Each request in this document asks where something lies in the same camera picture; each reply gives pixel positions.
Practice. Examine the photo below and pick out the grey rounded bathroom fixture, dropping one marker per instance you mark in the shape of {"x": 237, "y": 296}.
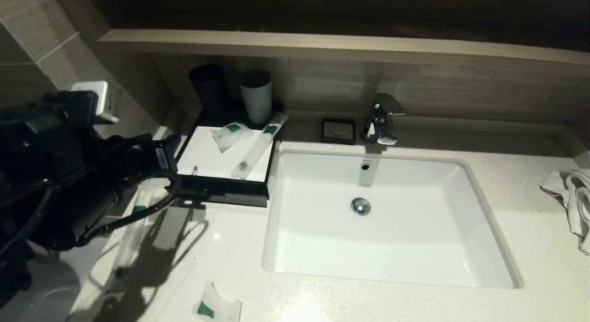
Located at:
{"x": 50, "y": 294}

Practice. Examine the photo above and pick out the black plastic cup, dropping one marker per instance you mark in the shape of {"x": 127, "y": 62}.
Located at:
{"x": 208, "y": 93}

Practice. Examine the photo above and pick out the white towel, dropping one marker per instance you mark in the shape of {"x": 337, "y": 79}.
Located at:
{"x": 576, "y": 197}

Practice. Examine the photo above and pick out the long clear toothbrush packet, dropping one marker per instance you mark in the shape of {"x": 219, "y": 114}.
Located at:
{"x": 126, "y": 248}
{"x": 256, "y": 149}

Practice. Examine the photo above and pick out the small clear packet green label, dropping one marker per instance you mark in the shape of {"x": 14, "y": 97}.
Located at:
{"x": 230, "y": 135}
{"x": 216, "y": 306}

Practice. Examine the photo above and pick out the white ceramic sink basin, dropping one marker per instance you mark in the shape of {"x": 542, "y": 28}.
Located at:
{"x": 392, "y": 248}

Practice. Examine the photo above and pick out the grey cup with dark rim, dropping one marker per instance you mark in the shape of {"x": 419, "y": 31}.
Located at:
{"x": 257, "y": 102}

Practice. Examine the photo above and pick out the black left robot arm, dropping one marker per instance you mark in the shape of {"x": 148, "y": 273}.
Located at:
{"x": 46, "y": 174}

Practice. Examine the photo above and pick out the black amenity box with drawer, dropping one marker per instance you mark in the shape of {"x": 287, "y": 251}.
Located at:
{"x": 230, "y": 193}

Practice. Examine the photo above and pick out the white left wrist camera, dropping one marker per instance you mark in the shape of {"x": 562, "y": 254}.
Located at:
{"x": 101, "y": 100}

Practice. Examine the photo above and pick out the chrome faucet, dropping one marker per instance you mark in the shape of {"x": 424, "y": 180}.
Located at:
{"x": 380, "y": 123}

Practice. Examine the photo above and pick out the light wooden shelf ledge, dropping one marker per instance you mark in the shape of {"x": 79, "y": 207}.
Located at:
{"x": 322, "y": 45}

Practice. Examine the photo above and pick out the black square soap dish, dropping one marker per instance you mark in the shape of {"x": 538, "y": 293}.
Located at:
{"x": 338, "y": 131}

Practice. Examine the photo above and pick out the chrome drain stopper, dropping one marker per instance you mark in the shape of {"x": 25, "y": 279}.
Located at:
{"x": 360, "y": 206}

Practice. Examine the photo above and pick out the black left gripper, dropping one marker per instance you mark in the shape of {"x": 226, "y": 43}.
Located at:
{"x": 163, "y": 158}

